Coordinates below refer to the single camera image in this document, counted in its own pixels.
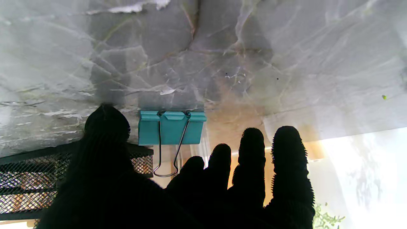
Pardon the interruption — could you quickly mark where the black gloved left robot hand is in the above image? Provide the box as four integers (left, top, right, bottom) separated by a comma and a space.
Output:
35, 104, 316, 229

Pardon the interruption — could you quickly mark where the teal binder clip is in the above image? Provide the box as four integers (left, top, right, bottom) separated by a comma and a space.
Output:
138, 110, 207, 178

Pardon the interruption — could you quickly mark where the black mesh desk organizer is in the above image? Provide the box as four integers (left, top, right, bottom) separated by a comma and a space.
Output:
0, 142, 154, 221

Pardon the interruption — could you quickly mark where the printed room scene backdrop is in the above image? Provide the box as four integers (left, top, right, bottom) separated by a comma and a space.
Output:
0, 127, 407, 229

